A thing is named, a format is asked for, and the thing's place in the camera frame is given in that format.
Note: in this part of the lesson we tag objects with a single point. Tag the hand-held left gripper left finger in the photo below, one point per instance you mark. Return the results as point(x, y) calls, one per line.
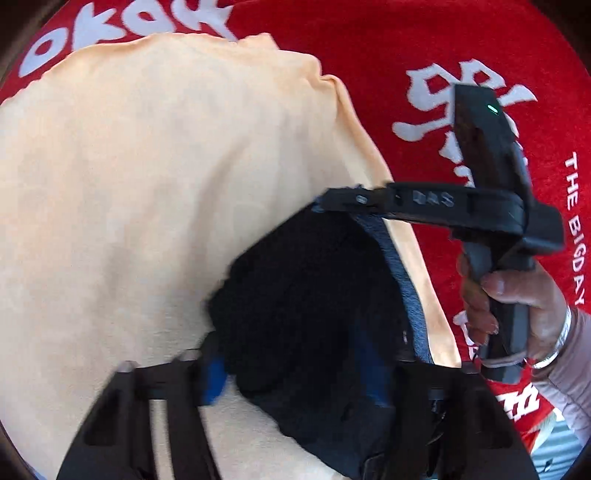
point(213, 376)

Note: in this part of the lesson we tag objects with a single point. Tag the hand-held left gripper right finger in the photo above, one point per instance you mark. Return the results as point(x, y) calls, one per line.
point(374, 371)

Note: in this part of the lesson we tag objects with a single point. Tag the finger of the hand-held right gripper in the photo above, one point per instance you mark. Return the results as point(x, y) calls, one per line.
point(429, 203)

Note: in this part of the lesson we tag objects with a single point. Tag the black pants with blue stripes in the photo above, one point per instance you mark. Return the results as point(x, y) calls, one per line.
point(300, 300)

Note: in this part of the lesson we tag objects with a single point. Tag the person's right forearm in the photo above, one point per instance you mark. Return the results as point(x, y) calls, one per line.
point(572, 374)

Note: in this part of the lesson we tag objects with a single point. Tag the person's right hand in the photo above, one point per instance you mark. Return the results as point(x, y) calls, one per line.
point(545, 300)

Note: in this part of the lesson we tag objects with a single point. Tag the red printed blanket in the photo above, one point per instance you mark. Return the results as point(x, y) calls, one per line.
point(323, 46)

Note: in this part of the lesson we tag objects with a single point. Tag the peach blanket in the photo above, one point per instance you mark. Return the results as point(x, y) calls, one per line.
point(138, 184)

